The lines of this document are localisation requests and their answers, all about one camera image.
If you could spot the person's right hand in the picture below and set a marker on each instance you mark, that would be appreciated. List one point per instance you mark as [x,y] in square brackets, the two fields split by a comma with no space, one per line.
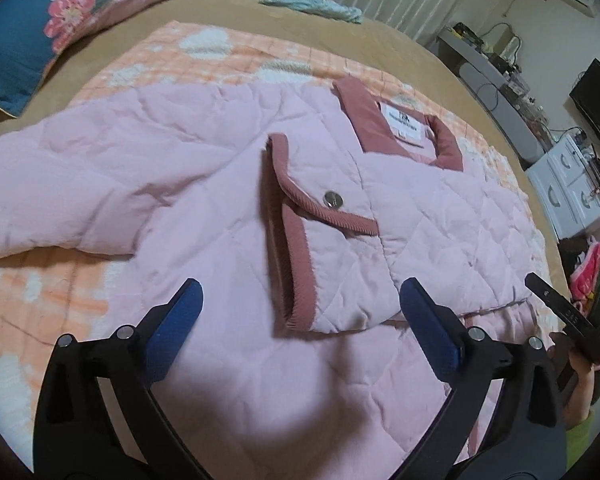
[580,380]

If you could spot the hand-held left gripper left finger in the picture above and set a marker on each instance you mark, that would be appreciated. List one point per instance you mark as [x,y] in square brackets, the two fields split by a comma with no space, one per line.
[177,322]

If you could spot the blue floral quilt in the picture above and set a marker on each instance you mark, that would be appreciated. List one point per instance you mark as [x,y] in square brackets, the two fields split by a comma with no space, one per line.
[40,25]

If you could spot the clutter on desk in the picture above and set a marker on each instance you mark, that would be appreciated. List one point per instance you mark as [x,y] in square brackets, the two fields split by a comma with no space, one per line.
[510,70]

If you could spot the black television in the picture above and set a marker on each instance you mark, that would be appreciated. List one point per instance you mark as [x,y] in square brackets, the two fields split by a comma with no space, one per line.
[597,100]

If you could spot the white drawer cabinet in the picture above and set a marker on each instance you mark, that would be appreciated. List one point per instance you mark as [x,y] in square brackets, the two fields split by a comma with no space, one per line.
[560,185]

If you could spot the orange plaid blanket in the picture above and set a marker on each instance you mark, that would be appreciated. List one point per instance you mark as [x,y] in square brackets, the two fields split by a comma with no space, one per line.
[40,300]

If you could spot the tan bed sheet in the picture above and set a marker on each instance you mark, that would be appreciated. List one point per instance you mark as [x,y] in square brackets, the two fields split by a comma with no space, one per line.
[380,45]

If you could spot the light blue cloth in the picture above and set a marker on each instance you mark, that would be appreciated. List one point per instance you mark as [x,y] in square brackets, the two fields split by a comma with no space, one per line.
[305,0]

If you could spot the pink cloth heap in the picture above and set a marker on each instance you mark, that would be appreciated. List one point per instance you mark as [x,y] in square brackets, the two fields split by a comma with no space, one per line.
[587,272]

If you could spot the grey desk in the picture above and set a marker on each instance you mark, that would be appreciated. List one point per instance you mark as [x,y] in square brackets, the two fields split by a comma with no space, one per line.
[485,85]

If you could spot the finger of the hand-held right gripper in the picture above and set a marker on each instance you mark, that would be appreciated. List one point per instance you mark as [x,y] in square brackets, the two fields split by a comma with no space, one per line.
[565,312]

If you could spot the person's right forearm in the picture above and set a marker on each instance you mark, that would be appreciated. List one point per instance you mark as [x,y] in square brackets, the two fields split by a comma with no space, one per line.
[577,435]

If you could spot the pink quilted jacket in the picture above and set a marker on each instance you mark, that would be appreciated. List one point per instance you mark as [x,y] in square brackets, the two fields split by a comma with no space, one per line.
[180,160]

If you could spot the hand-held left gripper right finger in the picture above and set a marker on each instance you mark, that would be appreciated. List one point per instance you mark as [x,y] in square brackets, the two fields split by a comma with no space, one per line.
[427,325]

